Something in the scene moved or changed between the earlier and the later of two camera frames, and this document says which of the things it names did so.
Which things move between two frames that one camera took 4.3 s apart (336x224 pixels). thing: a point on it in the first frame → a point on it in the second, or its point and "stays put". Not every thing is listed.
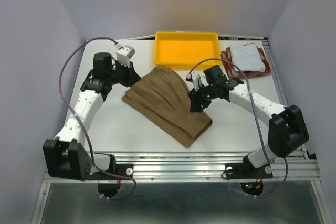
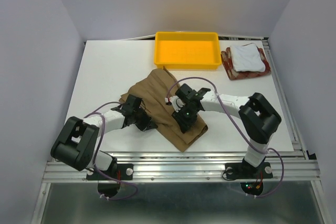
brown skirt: (160, 97) stays put
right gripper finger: (197, 103) → (186, 125)
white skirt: (247, 57) stays put
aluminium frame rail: (201, 167) stays put
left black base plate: (124, 169) stays put
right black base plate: (246, 170) stays put
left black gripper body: (121, 75) → (141, 119)
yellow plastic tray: (182, 50) stays put
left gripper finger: (135, 77) → (152, 125)
